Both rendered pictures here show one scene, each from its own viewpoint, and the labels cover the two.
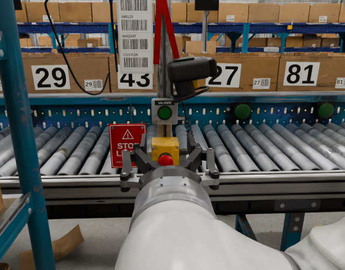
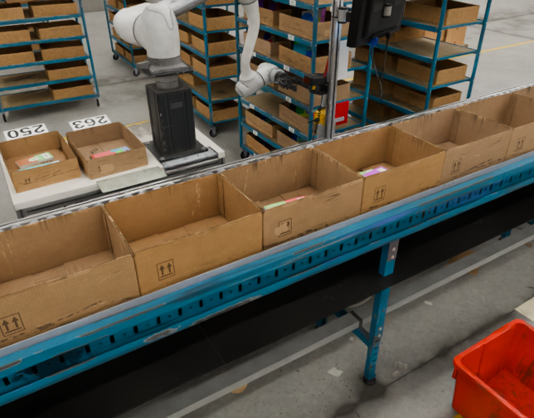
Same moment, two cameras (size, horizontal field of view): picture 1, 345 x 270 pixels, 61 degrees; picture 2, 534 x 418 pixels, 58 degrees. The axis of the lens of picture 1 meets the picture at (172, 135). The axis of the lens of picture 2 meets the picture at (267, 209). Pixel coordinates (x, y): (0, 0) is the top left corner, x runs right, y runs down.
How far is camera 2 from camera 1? 3.18 m
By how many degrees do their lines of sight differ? 122
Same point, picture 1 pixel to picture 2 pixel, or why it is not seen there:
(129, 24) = (343, 55)
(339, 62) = (246, 171)
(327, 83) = (257, 192)
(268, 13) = not seen: outside the picture
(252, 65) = (337, 148)
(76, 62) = (474, 105)
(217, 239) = (265, 65)
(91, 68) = not seen: hidden behind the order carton
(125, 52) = (344, 68)
